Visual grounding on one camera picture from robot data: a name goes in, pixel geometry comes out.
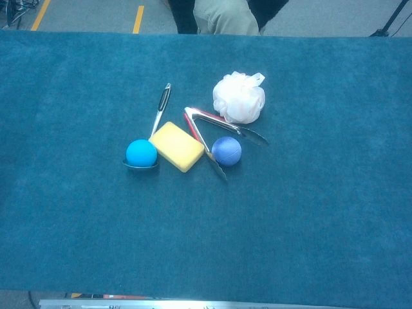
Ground yellow sponge block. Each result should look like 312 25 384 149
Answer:
148 121 205 174

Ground white mesh bath pouf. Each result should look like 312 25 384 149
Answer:
212 72 267 125

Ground light blue ball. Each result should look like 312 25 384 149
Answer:
126 138 158 167

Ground steel ladle black handle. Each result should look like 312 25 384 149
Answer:
122 82 172 171

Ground steel tongs red grips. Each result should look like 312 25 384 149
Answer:
183 106 270 181

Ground dark blue ball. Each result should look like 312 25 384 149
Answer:
211 136 242 167

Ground teal carpet table mat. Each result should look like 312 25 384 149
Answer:
0 30 412 306

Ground seated person khaki trousers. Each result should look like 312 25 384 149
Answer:
167 0 290 36

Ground aluminium rail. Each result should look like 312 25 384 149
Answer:
39 298 355 309

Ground tangled floor cables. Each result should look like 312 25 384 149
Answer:
0 0 39 29

